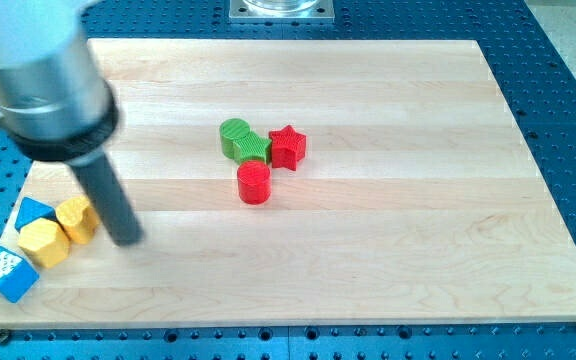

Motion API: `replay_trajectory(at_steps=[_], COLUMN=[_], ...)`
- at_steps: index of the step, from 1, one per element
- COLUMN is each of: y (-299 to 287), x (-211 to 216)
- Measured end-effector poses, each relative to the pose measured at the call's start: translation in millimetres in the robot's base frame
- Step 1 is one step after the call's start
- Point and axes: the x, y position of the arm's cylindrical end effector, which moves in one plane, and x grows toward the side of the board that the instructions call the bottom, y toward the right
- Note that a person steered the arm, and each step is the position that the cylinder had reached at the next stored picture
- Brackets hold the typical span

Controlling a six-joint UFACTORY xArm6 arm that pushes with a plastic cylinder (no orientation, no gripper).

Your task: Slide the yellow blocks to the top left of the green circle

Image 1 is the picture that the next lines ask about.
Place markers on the green star block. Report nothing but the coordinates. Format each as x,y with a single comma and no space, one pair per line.
252,147

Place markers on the red star block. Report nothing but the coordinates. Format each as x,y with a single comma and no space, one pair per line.
288,147

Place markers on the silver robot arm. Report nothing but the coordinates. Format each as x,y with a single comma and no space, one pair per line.
56,105

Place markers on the yellow heart block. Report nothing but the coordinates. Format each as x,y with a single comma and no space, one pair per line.
78,218

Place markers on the red cylinder block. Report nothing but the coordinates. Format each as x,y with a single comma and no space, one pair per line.
254,182

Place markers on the blue cube block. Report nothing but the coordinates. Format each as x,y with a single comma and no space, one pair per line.
17,276

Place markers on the blue triangle block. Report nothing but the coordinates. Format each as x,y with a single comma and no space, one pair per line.
31,210

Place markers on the wooden board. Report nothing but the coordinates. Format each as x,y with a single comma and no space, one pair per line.
418,200

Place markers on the left board clamp screw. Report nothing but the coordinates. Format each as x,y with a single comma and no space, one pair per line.
5,336

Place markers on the green cylinder block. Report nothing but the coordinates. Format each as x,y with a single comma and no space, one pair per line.
230,130

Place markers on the yellow hexagon block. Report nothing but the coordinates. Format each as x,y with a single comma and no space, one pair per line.
44,242

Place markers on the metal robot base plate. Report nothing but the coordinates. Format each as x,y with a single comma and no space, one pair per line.
257,11

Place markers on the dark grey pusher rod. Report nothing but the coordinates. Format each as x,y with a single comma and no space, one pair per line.
100,183

